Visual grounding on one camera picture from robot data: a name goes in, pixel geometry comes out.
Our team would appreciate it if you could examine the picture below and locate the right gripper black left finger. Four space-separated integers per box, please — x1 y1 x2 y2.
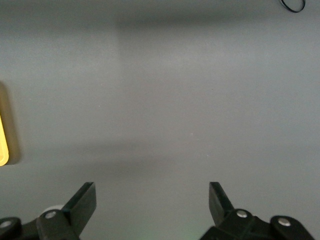
0 181 97 240

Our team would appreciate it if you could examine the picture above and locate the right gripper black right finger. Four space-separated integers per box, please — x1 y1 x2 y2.
199 181 316 240

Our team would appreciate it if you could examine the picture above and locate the yellow plastic tray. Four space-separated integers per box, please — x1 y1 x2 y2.
0 81 20 167

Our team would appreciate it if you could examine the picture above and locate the thin black loose cable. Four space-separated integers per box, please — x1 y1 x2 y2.
279 0 307 14

